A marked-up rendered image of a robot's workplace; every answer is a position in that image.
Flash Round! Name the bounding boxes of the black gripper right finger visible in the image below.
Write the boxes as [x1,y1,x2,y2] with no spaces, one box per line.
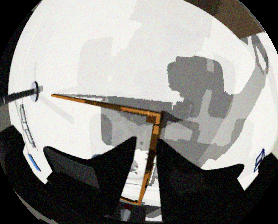
[156,139,244,222]

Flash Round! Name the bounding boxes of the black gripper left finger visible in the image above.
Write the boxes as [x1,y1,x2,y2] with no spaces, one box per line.
[43,136,136,217]

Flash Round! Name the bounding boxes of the dark blue glasses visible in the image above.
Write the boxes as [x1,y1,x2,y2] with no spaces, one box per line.
[253,149,265,172]

